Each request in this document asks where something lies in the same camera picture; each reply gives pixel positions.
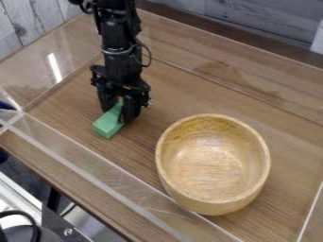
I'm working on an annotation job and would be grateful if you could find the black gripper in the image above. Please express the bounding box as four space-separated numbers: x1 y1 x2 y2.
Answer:
90 46 151 123

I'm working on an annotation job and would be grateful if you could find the brown wooden bowl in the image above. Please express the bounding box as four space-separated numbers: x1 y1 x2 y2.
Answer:
155 113 271 216

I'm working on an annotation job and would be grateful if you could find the white object at right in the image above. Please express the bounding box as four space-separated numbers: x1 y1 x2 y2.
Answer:
311 26 323 54

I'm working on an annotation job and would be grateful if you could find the blue object at left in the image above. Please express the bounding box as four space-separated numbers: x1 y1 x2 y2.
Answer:
0 100 16 111

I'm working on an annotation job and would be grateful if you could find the clear acrylic tray enclosure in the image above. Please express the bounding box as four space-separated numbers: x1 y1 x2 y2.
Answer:
0 4 323 242

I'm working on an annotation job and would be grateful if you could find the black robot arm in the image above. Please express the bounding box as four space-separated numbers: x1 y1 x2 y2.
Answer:
67 0 151 123

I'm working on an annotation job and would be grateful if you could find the green rectangular block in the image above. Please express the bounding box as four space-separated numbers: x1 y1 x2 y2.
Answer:
92 101 124 139

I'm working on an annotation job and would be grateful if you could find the black cable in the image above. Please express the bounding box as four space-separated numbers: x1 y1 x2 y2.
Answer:
0 210 43 242

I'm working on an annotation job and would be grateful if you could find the black metal bracket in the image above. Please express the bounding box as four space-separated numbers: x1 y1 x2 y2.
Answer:
39 206 94 242

